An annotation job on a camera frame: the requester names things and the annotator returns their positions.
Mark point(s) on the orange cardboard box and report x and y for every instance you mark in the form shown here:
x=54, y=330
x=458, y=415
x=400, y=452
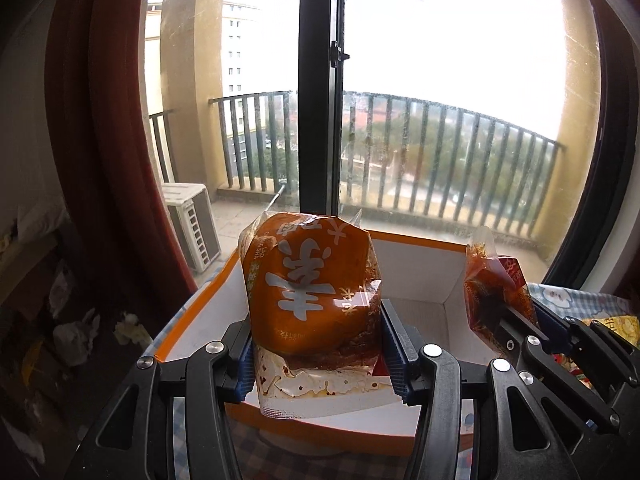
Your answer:
x=425, y=270

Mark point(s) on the black window mullion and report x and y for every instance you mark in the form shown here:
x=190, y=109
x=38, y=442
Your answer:
x=317, y=110

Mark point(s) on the blue checkered cartoon tablecloth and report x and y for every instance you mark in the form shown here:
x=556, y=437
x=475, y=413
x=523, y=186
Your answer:
x=560, y=300

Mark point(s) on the reddish brown snack packet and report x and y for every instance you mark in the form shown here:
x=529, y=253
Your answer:
x=482, y=280

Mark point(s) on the distant apartment building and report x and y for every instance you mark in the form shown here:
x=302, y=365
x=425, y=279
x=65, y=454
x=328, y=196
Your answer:
x=242, y=60

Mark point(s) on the long balcony railing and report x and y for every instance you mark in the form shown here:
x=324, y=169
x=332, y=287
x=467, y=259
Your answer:
x=450, y=160

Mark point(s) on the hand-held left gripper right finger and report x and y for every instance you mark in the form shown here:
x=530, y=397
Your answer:
x=395, y=355

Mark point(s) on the large orange snack packet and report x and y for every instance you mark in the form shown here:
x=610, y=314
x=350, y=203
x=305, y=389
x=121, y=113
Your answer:
x=310, y=290

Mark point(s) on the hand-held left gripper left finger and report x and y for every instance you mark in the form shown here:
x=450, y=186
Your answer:
x=245, y=370

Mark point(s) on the black window side frame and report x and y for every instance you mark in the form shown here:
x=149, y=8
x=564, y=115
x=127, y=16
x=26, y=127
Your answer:
x=605, y=160

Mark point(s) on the yellow chips bag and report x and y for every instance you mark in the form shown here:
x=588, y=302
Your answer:
x=622, y=327

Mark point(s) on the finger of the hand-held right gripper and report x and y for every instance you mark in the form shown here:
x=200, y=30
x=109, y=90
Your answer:
x=552, y=322
x=522, y=332

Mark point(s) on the short balcony railing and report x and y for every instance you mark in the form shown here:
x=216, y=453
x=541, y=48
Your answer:
x=160, y=145

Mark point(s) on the white air conditioner unit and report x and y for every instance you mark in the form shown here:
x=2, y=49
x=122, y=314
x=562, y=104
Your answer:
x=192, y=225

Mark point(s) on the red curtain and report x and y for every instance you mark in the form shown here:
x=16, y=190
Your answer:
x=100, y=135

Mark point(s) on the crumpled white tissue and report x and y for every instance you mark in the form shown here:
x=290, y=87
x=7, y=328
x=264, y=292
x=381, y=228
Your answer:
x=75, y=337
x=131, y=330

